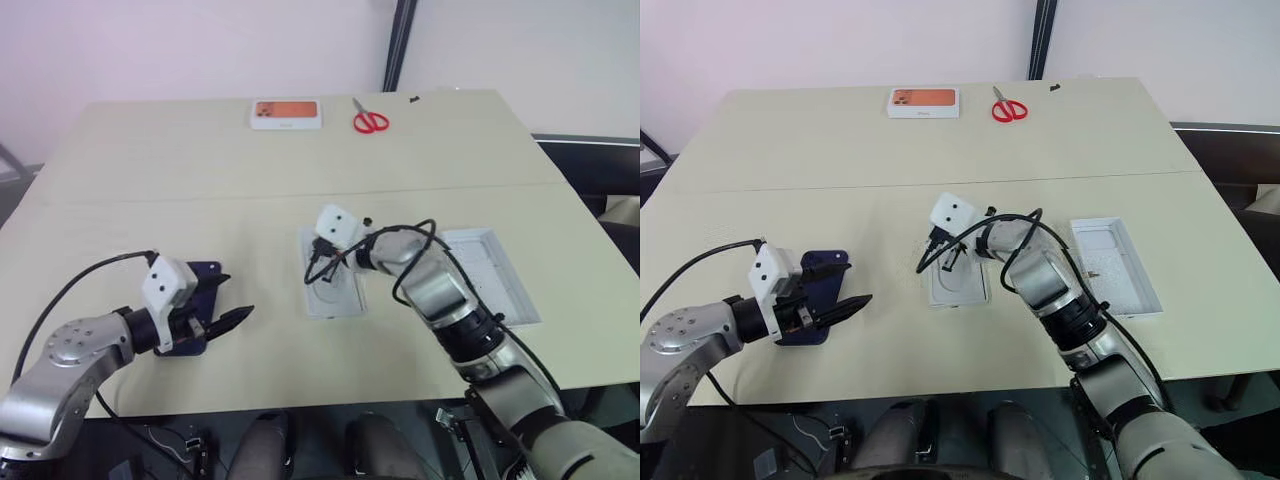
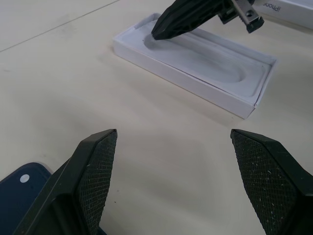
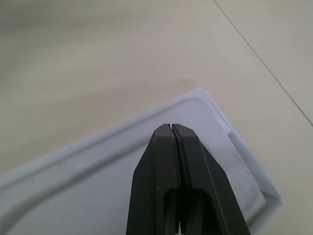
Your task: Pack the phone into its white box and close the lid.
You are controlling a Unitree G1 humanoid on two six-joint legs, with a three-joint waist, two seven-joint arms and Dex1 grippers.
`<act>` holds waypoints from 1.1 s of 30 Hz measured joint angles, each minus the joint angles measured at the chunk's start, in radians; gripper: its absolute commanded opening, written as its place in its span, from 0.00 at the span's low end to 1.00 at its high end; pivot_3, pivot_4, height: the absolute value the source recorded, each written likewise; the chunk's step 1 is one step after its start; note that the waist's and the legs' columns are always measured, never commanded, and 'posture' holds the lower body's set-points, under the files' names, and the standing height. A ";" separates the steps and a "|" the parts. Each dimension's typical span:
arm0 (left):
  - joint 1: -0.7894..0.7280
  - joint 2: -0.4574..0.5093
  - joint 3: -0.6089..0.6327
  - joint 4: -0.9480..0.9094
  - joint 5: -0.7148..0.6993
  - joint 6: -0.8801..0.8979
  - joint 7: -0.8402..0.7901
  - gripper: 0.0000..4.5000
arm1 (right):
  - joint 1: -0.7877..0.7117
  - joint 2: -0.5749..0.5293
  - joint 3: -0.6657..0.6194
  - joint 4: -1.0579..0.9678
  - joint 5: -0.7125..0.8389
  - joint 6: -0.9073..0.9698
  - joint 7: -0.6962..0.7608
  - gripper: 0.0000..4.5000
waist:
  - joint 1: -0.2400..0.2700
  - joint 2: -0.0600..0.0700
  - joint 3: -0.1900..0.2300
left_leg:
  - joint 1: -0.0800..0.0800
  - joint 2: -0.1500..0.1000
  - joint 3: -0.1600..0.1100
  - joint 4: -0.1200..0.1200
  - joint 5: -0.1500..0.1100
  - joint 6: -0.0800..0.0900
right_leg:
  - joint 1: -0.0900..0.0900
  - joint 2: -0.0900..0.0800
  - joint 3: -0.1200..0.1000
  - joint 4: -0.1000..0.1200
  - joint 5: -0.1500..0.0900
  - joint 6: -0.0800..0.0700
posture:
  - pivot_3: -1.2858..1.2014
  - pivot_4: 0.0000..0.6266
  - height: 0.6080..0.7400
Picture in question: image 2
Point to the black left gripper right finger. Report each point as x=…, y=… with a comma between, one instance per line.
x=274, y=191

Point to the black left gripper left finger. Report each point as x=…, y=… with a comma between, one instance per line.
x=73, y=195

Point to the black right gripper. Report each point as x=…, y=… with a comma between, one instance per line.
x=244, y=13

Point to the white phone box base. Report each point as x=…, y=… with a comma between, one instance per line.
x=171, y=61

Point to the white iPhone box lid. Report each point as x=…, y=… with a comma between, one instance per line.
x=288, y=12

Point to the dark blue smartphone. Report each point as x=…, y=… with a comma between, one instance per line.
x=14, y=198

